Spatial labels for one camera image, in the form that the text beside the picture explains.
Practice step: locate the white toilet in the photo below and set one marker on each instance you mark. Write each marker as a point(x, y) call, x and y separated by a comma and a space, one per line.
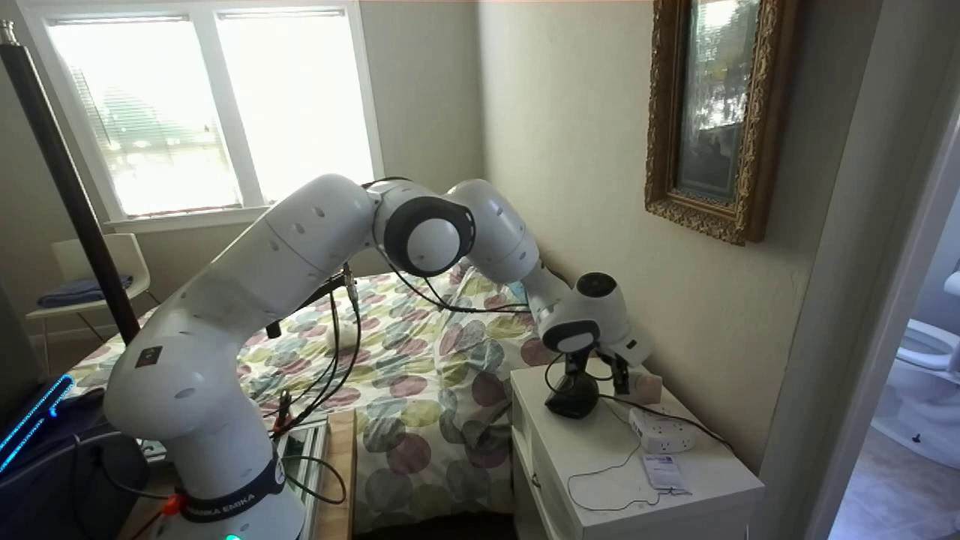
point(924, 378)

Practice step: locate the white nightstand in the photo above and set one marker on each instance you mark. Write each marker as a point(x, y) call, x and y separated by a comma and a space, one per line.
point(558, 451)

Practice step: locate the floral bedspread bed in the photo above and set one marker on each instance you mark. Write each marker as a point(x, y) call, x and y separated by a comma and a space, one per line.
point(430, 400)

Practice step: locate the white chair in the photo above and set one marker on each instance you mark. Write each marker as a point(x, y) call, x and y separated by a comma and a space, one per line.
point(76, 260)

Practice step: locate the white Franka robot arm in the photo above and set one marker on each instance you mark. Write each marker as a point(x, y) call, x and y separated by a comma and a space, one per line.
point(288, 251)

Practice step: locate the white round device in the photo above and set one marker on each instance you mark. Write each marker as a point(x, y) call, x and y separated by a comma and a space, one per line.
point(663, 436)

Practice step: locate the small white box device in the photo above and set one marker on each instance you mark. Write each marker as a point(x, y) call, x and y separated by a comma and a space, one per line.
point(648, 388)

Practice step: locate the flat white device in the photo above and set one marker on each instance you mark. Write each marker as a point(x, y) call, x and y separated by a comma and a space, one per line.
point(667, 474)

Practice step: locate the white framed window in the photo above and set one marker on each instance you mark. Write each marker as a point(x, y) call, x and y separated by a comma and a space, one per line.
point(288, 90)

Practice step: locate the gold framed mirror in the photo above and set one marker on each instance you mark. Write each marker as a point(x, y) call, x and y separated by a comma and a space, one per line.
point(715, 101)

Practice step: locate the black pole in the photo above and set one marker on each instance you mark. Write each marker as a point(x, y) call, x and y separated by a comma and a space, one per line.
point(61, 170)

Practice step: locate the blue seat cushion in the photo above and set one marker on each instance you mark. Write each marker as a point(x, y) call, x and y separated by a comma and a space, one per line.
point(78, 293)

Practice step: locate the black round object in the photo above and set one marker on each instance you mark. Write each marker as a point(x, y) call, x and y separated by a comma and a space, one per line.
point(573, 400)

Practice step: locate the dark case with blue light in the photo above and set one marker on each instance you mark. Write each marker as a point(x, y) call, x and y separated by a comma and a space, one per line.
point(39, 470)

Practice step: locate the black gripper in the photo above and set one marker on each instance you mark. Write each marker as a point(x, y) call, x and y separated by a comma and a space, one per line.
point(619, 361)

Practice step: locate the wooden board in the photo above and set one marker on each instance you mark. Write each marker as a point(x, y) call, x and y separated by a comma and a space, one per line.
point(339, 498)

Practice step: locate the white door frame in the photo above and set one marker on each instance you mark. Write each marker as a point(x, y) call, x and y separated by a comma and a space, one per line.
point(880, 300)

